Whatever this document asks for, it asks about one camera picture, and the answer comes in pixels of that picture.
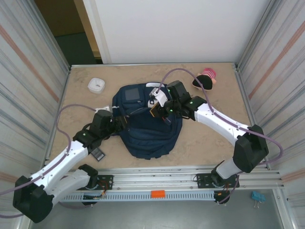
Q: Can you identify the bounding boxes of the small black calculator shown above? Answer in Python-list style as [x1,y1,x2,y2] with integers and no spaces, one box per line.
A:
[91,147,107,163]

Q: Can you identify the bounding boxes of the blue binder clip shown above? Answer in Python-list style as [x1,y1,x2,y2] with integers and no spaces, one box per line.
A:
[251,190,266,208]

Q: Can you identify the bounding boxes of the tan wooden door frame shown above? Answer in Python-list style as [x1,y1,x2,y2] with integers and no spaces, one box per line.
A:
[73,0,102,59]

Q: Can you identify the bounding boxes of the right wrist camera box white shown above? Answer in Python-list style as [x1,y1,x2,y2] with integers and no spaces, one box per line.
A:
[149,87,171,107]

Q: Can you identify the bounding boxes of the right base red black wires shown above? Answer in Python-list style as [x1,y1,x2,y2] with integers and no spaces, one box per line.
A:
[215,183,232,198]

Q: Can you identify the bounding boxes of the navy blue backpack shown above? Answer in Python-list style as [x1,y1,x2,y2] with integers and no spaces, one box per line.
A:
[112,82,183,160]

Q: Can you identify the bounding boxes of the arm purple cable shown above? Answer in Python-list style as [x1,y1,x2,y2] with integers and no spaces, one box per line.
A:
[0,104,98,218]
[159,68,284,205]

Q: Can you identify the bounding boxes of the base red black wires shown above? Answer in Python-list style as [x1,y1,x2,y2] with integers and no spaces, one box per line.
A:
[99,180,112,198]
[215,183,232,198]

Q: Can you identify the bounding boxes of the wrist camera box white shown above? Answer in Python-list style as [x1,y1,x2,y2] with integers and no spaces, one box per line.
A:
[95,105,113,115]
[149,87,171,107]

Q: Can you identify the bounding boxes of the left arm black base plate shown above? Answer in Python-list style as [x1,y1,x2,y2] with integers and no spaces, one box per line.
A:
[71,175,114,191]

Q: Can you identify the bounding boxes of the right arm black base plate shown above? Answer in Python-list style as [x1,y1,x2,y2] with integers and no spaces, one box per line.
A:
[196,173,240,189]

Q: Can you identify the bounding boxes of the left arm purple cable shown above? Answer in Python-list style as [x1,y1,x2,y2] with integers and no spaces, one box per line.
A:
[0,104,98,218]

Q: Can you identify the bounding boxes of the plush doll pink striped shirt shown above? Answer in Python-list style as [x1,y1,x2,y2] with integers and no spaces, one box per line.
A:
[192,67,217,91]

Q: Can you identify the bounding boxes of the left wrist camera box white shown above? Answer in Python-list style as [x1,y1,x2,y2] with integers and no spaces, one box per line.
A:
[95,105,113,115]

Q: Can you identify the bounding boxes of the left base red black wires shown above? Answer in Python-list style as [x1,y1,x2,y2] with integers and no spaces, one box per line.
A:
[99,180,112,198]

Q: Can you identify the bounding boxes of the grey slotted cable duct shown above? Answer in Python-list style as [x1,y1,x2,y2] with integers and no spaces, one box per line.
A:
[35,192,216,202]

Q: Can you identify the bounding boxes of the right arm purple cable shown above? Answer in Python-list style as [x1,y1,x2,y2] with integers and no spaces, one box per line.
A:
[159,68,284,205]

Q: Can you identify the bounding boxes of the aluminium mounting rail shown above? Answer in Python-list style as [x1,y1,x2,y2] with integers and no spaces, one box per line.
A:
[25,167,285,193]

